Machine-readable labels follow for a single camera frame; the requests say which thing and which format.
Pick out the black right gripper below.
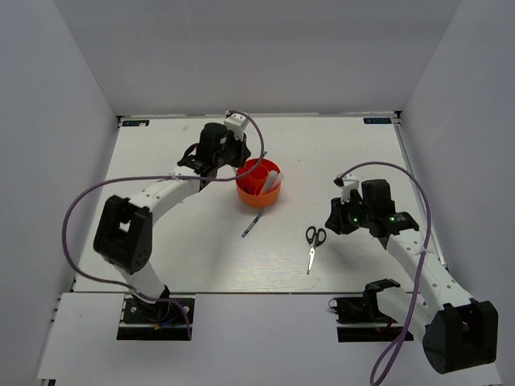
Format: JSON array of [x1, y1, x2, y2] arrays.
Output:
[[325, 192, 373, 235]]

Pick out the orange round compartment container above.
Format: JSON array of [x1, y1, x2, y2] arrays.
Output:
[[236, 158, 282, 207]]

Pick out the green pen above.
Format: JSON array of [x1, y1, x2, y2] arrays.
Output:
[[256, 151, 267, 166]]

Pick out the corner table label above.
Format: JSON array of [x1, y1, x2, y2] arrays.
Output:
[[363, 117, 392, 125], [122, 120, 150, 127]]

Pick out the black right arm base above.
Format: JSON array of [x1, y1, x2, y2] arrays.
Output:
[[328, 297, 402, 343]]

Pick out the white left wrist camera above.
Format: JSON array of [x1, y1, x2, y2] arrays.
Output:
[[224, 113, 249, 142]]

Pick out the black handled scissors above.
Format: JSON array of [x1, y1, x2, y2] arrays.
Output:
[[305, 226, 327, 275]]

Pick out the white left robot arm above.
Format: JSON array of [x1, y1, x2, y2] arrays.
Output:
[[93, 113, 250, 321]]

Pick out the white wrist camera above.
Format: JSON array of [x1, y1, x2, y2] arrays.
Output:
[[224, 113, 249, 142], [333, 173, 360, 203]]

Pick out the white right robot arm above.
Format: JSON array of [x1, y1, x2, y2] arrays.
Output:
[[325, 176, 498, 374]]

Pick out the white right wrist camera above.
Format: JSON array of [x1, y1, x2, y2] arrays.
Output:
[[333, 173, 360, 203]]

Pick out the blue clear pen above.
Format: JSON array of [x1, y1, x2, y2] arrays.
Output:
[[241, 208, 264, 238]]

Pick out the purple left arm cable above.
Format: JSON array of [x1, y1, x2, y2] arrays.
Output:
[[61, 108, 267, 339]]

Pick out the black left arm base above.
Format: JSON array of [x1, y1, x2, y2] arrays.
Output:
[[117, 296, 196, 341]]

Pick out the left corner table label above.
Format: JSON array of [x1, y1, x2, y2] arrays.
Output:
[[122, 120, 150, 127]]

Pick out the right corner table label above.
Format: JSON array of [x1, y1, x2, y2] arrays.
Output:
[[363, 117, 392, 125]]

